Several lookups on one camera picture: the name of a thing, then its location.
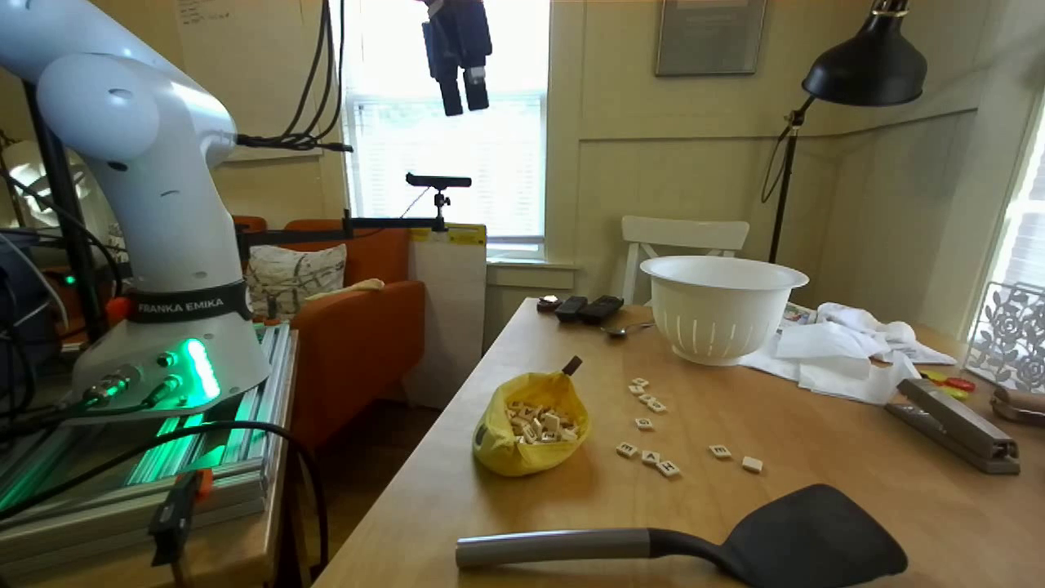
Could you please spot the yellow banana-shaped cloth bag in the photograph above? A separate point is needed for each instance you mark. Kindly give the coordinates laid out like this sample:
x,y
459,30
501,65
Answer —
x,y
534,422

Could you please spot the orange armchair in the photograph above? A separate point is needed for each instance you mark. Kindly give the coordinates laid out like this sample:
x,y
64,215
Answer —
x,y
356,342

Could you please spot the black camera on tripod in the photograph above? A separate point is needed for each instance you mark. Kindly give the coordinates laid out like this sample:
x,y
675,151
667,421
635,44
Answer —
x,y
440,189

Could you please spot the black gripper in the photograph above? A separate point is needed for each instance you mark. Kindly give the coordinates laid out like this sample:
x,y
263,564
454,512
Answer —
x,y
459,36

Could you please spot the white crumpled cloth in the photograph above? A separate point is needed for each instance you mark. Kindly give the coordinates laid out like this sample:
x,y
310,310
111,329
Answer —
x,y
845,351

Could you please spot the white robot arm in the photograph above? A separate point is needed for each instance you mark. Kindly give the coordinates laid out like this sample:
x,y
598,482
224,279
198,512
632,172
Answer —
x,y
152,138

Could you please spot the black spatula with metal handle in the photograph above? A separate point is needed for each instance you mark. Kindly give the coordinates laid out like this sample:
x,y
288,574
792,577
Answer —
x,y
810,537

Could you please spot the patterned cushion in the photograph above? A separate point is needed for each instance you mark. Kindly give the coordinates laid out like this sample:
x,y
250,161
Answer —
x,y
286,279

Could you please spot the framed picture on wall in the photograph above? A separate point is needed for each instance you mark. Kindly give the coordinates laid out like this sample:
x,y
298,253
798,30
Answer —
x,y
708,36

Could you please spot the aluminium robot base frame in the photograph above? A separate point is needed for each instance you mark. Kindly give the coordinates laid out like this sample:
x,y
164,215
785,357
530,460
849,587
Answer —
x,y
103,477

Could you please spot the white plastic colander bowl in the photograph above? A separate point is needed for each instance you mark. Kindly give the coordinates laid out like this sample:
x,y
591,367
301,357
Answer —
x,y
712,311

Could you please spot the white chair back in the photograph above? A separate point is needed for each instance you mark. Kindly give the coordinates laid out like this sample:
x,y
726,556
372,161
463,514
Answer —
x,y
649,238

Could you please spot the black desk lamp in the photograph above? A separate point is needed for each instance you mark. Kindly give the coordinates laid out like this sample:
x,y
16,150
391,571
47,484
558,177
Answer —
x,y
876,66

